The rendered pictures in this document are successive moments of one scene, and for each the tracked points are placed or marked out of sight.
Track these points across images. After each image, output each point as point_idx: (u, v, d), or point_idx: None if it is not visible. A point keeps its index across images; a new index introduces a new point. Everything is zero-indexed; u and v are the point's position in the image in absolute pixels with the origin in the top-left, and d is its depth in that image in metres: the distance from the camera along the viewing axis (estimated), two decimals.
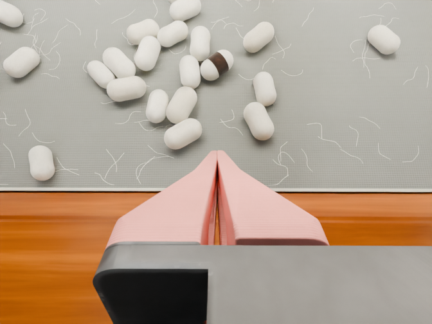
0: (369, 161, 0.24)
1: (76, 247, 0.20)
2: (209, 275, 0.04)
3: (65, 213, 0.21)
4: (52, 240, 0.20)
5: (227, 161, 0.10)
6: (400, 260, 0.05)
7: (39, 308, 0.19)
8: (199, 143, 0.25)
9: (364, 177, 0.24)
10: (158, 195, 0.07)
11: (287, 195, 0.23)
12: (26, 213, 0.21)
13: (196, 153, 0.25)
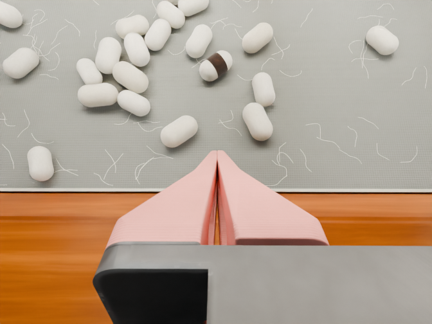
0: (368, 161, 0.25)
1: (75, 248, 0.20)
2: (209, 275, 0.04)
3: (64, 214, 0.21)
4: (51, 241, 0.20)
5: (227, 161, 0.10)
6: (400, 260, 0.05)
7: (38, 309, 0.19)
8: (198, 143, 0.25)
9: (362, 177, 0.24)
10: (158, 195, 0.07)
11: (286, 195, 0.23)
12: (24, 213, 0.21)
13: (195, 154, 0.25)
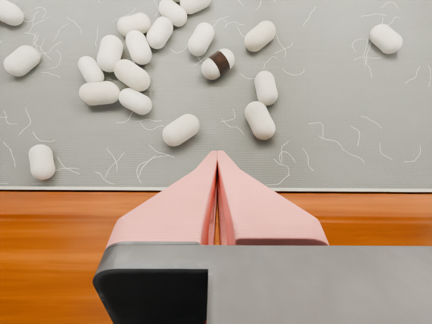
0: (370, 161, 0.24)
1: (76, 247, 0.20)
2: (209, 275, 0.04)
3: (65, 213, 0.21)
4: (52, 240, 0.20)
5: (227, 161, 0.10)
6: (400, 260, 0.05)
7: (39, 308, 0.19)
8: (200, 142, 0.25)
9: (365, 177, 0.24)
10: (158, 195, 0.07)
11: (288, 195, 0.23)
12: (26, 211, 0.21)
13: (197, 153, 0.25)
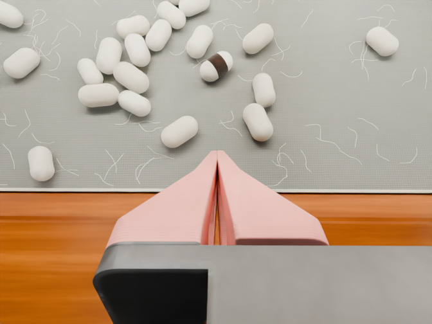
0: (368, 162, 0.25)
1: (76, 248, 0.20)
2: (209, 275, 0.04)
3: (65, 214, 0.21)
4: (51, 241, 0.20)
5: (227, 161, 0.10)
6: (400, 260, 0.05)
7: (38, 309, 0.19)
8: (198, 143, 0.25)
9: (362, 179, 0.24)
10: (158, 195, 0.07)
11: (286, 196, 0.23)
12: (25, 213, 0.21)
13: (195, 155, 0.25)
